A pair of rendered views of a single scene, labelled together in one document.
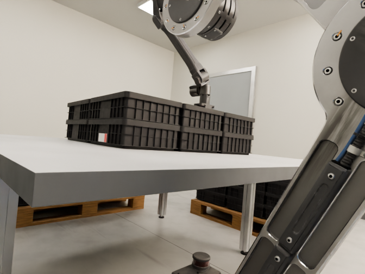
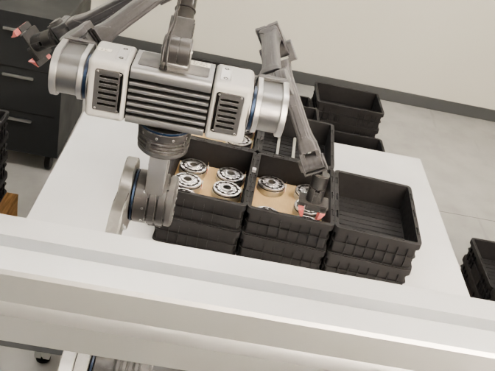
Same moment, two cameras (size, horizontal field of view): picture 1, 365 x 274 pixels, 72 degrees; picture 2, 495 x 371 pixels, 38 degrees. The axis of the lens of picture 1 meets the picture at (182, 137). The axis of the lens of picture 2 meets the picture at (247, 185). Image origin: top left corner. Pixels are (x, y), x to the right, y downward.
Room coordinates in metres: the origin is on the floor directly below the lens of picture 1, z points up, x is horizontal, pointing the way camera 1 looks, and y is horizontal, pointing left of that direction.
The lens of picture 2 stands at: (-0.38, -1.26, 2.20)
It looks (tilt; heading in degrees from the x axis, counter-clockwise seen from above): 31 degrees down; 40
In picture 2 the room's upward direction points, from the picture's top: 13 degrees clockwise
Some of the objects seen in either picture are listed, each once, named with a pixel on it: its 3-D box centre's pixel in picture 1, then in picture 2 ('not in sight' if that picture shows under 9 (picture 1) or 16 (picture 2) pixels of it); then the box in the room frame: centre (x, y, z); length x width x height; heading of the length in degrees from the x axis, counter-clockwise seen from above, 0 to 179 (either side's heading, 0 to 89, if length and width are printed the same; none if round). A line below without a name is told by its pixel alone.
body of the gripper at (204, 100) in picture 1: (204, 101); (315, 195); (1.38, -0.10, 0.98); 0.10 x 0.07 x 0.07; 130
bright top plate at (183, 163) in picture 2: not in sight; (193, 165); (1.26, 0.38, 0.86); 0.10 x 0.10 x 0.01
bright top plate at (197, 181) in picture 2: not in sight; (187, 180); (1.18, 0.31, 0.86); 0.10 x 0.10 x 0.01
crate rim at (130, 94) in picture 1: (134, 103); (211, 171); (1.22, 0.25, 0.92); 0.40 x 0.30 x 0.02; 40
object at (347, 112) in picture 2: not in sight; (339, 130); (2.98, 0.91, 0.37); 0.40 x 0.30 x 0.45; 134
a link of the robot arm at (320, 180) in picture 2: (204, 90); (319, 179); (1.38, -0.10, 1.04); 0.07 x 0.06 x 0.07; 44
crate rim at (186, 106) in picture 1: (181, 111); (292, 189); (1.42, 0.02, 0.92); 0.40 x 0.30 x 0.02; 40
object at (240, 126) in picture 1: (215, 125); (370, 218); (1.61, -0.21, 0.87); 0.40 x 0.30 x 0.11; 40
